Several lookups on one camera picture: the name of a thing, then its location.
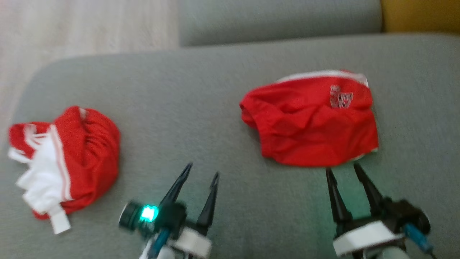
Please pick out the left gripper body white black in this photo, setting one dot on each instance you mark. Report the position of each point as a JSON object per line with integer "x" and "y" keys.
{"x": 188, "y": 242}

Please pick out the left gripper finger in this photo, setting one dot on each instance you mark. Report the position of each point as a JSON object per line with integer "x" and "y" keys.
{"x": 178, "y": 192}
{"x": 210, "y": 205}

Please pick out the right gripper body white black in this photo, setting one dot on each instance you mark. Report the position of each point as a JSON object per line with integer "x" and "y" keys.
{"x": 363, "y": 239}

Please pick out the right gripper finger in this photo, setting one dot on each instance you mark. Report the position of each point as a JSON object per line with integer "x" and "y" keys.
{"x": 337, "y": 201}
{"x": 370, "y": 194}

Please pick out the red jersey with white trim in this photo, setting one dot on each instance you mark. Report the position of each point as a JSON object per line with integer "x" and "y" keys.
{"x": 84, "y": 154}

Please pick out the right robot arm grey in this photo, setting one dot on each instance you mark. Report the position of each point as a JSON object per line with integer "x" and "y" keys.
{"x": 390, "y": 254}

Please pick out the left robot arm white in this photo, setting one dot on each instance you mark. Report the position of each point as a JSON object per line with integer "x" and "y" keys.
{"x": 145, "y": 254}

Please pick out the left wrist cylinder green light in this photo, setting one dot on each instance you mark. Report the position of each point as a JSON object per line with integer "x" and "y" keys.
{"x": 138, "y": 216}

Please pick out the red shorts with white waistband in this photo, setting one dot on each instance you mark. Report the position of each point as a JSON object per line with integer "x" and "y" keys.
{"x": 309, "y": 126}

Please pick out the grey sofa seat cushion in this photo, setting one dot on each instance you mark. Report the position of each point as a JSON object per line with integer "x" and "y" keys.
{"x": 201, "y": 108}

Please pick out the grey sofa back cushion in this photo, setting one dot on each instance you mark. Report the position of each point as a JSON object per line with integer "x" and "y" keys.
{"x": 280, "y": 19}

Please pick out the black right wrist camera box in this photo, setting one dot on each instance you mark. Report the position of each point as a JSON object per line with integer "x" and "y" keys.
{"x": 406, "y": 214}

